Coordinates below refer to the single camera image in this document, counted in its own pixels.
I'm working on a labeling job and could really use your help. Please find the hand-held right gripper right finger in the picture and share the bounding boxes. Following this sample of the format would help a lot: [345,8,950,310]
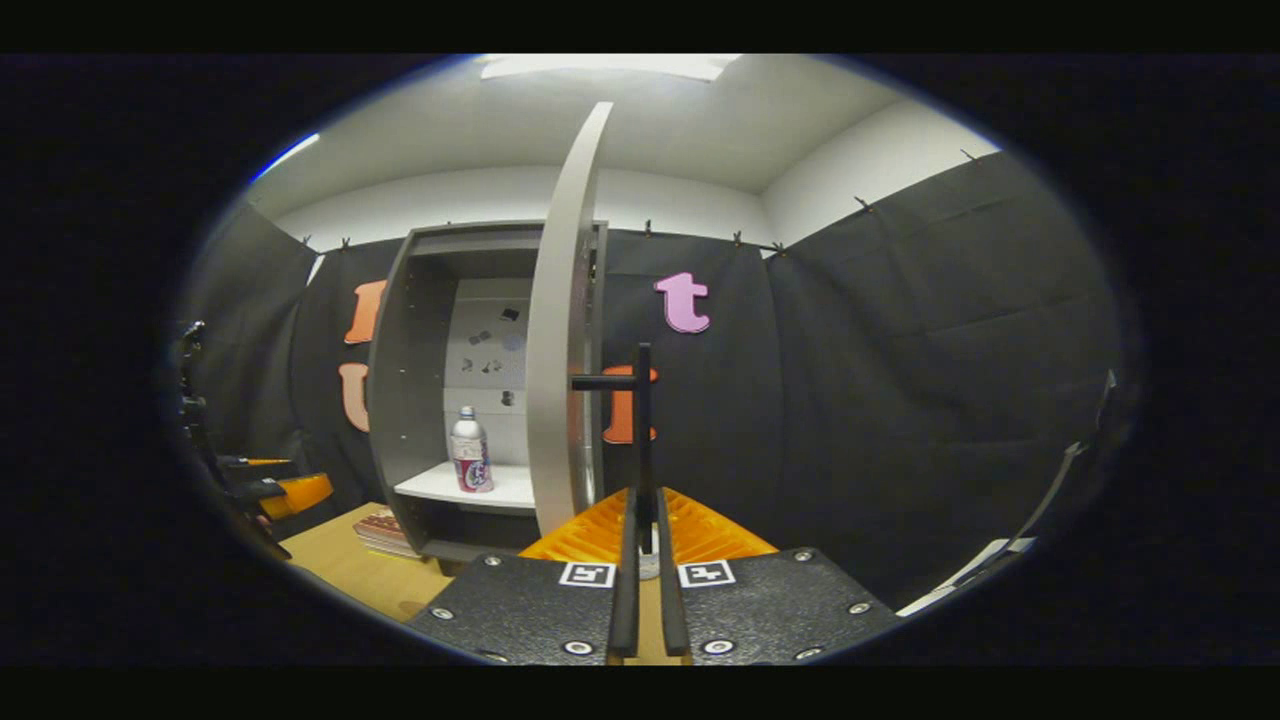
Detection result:
[655,487,906,666]

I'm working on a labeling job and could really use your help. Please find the dark grey cabinet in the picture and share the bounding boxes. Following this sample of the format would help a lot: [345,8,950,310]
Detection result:
[365,220,611,576]

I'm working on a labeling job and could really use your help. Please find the black cable with connector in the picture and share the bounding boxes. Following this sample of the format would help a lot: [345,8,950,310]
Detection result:
[175,320,208,401]

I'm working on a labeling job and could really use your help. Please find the black backdrop cloth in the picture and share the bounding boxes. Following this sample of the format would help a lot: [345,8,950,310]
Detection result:
[175,150,1126,611]

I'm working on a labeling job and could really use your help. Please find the wide ceiling light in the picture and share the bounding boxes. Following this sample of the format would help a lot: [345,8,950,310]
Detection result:
[478,55,741,83]

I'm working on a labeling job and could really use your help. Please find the grey cabinet door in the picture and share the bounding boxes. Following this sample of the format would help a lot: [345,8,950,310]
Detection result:
[525,100,616,541]

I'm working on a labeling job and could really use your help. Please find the reddish striped flat stack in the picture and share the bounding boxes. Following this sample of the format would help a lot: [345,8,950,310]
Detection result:
[352,507,421,559]

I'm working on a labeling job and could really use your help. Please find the dark metal stand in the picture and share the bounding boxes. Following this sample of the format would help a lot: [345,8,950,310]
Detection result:
[895,370,1121,618]

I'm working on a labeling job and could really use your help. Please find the long ceiling light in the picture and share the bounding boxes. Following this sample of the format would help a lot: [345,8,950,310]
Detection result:
[250,132,321,184]

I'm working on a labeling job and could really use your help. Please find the black door handle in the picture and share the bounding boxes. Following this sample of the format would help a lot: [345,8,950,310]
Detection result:
[570,342,661,581]

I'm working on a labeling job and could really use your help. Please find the white cabinet shelf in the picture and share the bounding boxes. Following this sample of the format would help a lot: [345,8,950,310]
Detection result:
[393,460,538,511]

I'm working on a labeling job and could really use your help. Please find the silver bottle with label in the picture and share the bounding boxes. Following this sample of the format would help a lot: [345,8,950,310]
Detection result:
[449,405,494,494]

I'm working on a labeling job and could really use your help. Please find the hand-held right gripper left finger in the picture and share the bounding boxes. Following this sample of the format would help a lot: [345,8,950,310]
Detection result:
[405,487,641,666]

